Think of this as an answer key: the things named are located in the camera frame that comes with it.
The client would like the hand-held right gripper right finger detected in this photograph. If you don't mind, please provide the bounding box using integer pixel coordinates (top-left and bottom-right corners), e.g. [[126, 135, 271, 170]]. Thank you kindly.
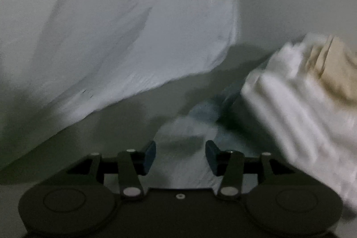
[[205, 140, 294, 202]]

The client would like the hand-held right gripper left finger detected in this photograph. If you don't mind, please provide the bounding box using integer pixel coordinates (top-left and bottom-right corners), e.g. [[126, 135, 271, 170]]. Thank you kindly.
[[66, 140, 157, 200]]

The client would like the plain white garment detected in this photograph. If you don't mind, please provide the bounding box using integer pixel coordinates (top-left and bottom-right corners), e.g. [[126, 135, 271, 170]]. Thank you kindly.
[[152, 115, 263, 190]]

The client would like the carrot print pale blue cloth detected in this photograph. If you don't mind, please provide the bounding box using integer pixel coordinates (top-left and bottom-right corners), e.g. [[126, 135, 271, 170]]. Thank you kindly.
[[0, 0, 240, 169]]

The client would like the blue grey cloth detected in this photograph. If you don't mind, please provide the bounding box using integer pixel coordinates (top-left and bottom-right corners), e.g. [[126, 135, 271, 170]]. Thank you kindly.
[[188, 81, 244, 127]]

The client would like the white ribbed folded cloth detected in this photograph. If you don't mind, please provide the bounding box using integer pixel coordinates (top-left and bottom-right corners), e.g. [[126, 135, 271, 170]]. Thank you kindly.
[[241, 33, 357, 217]]

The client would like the beige cloth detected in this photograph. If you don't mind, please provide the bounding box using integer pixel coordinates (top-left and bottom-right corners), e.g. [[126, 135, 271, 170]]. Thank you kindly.
[[304, 34, 357, 105]]

